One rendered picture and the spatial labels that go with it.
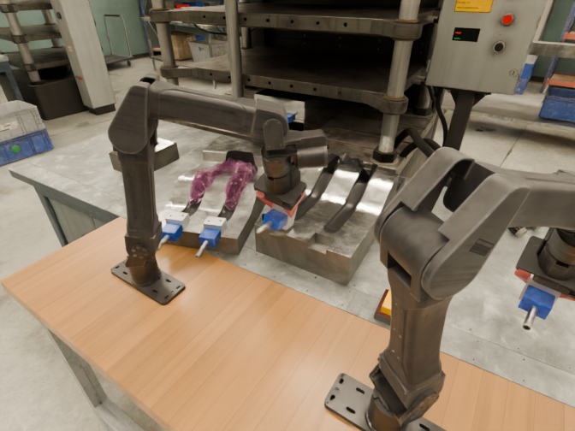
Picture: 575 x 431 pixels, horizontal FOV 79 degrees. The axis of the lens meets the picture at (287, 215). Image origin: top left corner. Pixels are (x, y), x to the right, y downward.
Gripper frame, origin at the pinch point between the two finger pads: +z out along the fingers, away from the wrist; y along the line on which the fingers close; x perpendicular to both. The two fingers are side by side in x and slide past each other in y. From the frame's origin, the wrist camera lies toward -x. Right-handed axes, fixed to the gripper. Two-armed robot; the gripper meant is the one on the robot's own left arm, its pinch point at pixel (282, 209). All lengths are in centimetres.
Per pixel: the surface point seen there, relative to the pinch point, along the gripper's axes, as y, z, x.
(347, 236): -15.8, 5.0, -3.8
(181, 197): 34.2, 12.5, 3.9
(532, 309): -52, -8, 1
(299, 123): 37, 40, -68
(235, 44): 73, 14, -74
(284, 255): -3.4, 10.5, 5.9
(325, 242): -11.6, 6.6, -0.5
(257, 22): 65, 6, -81
